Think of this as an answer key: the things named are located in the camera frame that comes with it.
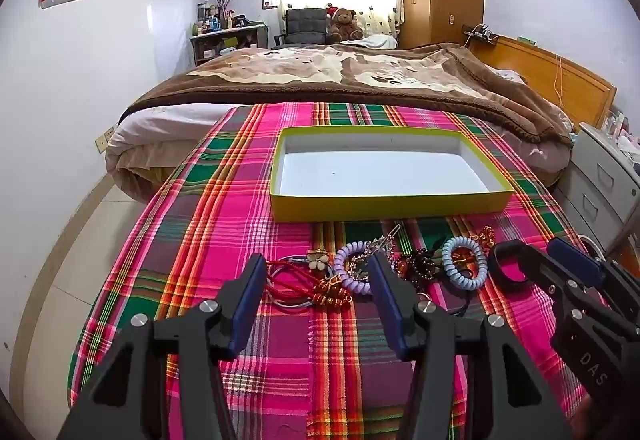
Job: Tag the red gold knot charm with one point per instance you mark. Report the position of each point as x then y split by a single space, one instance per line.
332 295

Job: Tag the orange gold charm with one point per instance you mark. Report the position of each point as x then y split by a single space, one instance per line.
487 236

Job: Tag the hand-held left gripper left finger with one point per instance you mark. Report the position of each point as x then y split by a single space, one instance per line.
247 300

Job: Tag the wall socket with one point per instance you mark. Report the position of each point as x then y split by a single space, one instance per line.
105 137

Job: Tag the grey thin band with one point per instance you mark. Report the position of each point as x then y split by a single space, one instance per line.
295 307

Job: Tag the silver rhinestone hair clip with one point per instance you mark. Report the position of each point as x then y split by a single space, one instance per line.
385 237

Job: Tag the wooden desk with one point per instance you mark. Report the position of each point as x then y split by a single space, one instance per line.
225 42

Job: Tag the white pillow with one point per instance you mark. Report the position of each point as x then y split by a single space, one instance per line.
375 41

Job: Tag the power strip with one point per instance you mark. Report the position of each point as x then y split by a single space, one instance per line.
482 34

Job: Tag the black wristband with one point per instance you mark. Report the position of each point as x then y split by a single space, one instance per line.
500 270

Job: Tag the yellow-green shallow cardboard box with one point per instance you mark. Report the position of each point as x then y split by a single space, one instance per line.
375 169

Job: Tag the bed with white sheet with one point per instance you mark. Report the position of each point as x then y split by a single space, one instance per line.
150 129

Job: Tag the white flower hair clip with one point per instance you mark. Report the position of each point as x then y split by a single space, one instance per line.
317 261

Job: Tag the pink green plaid cloth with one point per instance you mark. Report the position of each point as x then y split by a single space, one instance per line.
300 370

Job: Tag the group of toiletry bottles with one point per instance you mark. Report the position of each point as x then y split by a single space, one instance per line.
212 17

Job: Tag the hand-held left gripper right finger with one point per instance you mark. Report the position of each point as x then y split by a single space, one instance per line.
387 300

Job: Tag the grey chair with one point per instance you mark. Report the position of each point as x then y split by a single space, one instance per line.
305 24

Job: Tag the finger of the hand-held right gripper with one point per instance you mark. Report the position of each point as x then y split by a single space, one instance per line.
545 275
570 255

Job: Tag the wooden headboard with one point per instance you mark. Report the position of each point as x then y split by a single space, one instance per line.
540 69

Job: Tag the grey nightstand with drawers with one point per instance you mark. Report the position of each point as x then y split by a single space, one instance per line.
595 180

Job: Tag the pale pillow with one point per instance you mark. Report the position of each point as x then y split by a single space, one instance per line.
505 74

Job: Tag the brown teddy bear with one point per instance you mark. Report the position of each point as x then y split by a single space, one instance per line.
344 22

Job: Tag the assorted small packages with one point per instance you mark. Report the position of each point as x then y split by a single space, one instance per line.
620 129

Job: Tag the brown patterned blanket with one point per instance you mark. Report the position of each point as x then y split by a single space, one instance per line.
350 79

